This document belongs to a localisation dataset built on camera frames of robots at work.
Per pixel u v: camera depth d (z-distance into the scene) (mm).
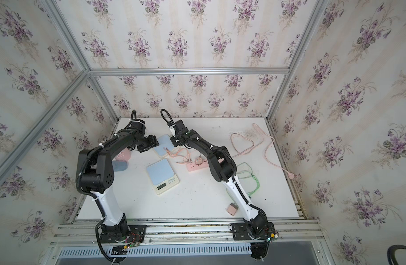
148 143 866
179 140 808
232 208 794
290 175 936
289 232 760
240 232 732
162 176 911
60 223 759
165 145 1005
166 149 1005
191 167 930
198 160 905
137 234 720
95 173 506
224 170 639
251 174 895
